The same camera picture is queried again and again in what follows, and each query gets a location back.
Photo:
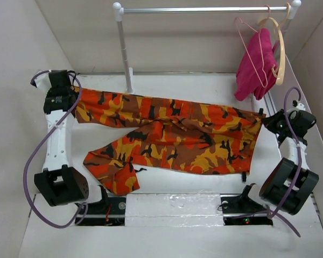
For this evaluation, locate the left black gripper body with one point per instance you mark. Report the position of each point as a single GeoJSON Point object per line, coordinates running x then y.
{"type": "Point", "coordinates": [74, 93]}

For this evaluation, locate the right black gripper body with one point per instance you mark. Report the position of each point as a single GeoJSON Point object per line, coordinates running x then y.
{"type": "Point", "coordinates": [276, 124]}

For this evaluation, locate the orange camouflage trousers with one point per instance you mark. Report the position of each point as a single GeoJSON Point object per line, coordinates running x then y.
{"type": "Point", "coordinates": [190, 137]}

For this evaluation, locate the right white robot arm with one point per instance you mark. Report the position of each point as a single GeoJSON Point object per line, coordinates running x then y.
{"type": "Point", "coordinates": [291, 182]}

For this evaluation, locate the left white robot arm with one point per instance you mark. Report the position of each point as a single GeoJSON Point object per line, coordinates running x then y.
{"type": "Point", "coordinates": [59, 182]}

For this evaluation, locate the beige plastic hanger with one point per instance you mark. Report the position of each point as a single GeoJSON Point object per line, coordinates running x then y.
{"type": "Point", "coordinates": [277, 28]}

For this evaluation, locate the magenta hanging garment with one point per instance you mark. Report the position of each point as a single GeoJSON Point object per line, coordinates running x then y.
{"type": "Point", "coordinates": [254, 74]}

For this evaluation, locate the white and silver clothes rack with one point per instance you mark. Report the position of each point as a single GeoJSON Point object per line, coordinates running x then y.
{"type": "Point", "coordinates": [191, 50]}

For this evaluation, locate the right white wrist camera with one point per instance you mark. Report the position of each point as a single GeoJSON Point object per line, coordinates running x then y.
{"type": "Point", "coordinates": [298, 105]}

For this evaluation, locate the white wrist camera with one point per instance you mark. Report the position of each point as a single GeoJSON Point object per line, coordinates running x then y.
{"type": "Point", "coordinates": [41, 80]}
{"type": "Point", "coordinates": [298, 105]}

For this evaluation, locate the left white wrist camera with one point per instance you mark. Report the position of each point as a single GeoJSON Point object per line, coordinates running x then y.
{"type": "Point", "coordinates": [41, 80]}

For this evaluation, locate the aluminium side rail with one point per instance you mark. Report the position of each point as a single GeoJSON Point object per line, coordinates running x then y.
{"type": "Point", "coordinates": [270, 106]}

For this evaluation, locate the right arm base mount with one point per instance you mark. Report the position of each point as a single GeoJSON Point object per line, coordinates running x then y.
{"type": "Point", "coordinates": [242, 211]}

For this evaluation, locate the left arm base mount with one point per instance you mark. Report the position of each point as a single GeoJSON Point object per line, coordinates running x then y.
{"type": "Point", "coordinates": [111, 213]}

